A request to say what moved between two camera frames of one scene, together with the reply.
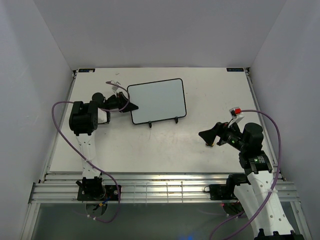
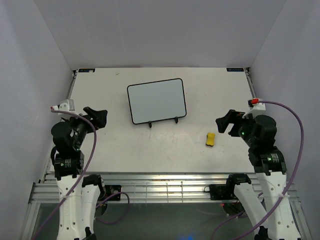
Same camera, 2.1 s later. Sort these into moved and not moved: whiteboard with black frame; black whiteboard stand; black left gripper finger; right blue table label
Moved: black left gripper finger
Not moved: right blue table label; black whiteboard stand; whiteboard with black frame
